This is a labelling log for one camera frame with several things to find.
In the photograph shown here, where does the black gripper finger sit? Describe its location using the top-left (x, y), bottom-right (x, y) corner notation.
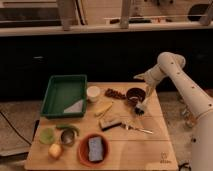
top-left (134, 102), bottom-right (145, 115)

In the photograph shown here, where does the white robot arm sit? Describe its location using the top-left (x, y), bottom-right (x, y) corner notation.
top-left (134, 52), bottom-right (213, 171)

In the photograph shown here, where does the purple bowl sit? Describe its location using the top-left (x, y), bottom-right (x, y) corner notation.
top-left (126, 87), bottom-right (146, 106)

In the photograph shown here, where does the orange red bowl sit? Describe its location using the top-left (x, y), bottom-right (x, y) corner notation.
top-left (77, 133), bottom-right (109, 168)

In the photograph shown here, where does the silver fork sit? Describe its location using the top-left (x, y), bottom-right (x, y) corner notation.
top-left (121, 123), bottom-right (153, 134)

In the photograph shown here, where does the dark grapes bunch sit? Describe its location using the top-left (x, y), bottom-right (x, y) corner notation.
top-left (105, 88), bottom-right (126, 99)

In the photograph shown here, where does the white cup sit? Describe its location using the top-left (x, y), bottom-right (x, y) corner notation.
top-left (87, 86), bottom-right (101, 102)

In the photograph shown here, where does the blue sponge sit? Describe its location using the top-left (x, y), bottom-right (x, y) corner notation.
top-left (88, 136), bottom-right (103, 162)

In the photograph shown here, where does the white cloth in tray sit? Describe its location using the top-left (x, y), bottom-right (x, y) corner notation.
top-left (64, 100), bottom-right (83, 113)

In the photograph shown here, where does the metal cup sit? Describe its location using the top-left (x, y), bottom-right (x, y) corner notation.
top-left (60, 129), bottom-right (75, 146)

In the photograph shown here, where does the green plastic tray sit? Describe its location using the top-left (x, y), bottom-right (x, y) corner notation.
top-left (41, 75), bottom-right (87, 118)

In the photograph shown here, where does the yellow lemon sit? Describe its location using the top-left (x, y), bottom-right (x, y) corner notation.
top-left (48, 144), bottom-right (63, 159)

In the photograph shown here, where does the green plastic cup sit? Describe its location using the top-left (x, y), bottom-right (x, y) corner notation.
top-left (39, 128), bottom-right (55, 145)

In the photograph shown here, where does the black cable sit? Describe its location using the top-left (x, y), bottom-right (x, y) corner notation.
top-left (0, 110), bottom-right (33, 146)

